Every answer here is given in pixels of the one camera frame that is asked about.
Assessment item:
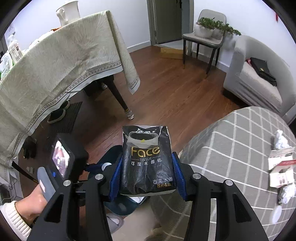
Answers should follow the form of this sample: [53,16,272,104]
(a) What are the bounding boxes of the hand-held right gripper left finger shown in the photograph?
[26,153,123,241]

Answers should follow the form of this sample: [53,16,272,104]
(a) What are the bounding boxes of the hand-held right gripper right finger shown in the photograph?
[171,152,270,241]

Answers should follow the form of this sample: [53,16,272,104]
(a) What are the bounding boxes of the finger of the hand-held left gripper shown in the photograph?
[85,162,116,174]

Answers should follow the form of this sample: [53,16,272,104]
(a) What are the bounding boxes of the dark blue bin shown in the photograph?
[102,146,148,216]

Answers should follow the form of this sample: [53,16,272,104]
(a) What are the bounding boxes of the black tissue packet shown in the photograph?
[119,125,177,197]

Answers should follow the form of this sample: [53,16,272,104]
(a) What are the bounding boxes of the red and white box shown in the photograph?
[268,147,296,188]

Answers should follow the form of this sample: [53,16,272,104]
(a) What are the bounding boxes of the white round lid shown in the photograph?
[272,205,282,224]

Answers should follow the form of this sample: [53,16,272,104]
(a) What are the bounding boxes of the person's left forearm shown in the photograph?
[0,200,31,238]

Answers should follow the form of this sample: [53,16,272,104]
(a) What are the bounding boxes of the person's left hand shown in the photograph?
[16,183,50,223]

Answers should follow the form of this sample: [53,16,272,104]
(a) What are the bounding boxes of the dark floor mat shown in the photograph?
[61,102,82,133]

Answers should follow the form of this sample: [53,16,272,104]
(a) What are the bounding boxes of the grey slipper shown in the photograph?
[106,213,124,233]

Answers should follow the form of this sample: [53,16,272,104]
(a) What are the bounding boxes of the dark shoes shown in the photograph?
[47,100,71,124]

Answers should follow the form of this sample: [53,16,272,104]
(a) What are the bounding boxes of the grey checked tablecloth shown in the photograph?
[150,107,296,241]

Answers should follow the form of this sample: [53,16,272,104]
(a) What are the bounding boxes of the dark wooden table leg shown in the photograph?
[102,76,134,120]

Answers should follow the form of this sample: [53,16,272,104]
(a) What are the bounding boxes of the beige patterned tablecloth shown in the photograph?
[0,10,141,167]

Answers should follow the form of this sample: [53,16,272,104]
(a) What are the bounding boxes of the grey armchair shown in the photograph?
[223,35,292,123]

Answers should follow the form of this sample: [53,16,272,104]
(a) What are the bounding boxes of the flat cardboard piece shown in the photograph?
[159,46,185,59]

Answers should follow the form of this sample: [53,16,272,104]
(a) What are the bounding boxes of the black bag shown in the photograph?
[250,57,277,86]

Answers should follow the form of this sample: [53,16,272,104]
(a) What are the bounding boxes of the grey chair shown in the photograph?
[183,9,227,75]

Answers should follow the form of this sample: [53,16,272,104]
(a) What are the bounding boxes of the white kettle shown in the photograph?
[56,0,81,26]

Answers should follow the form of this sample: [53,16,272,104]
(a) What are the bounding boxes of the grey door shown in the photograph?
[148,0,193,44]

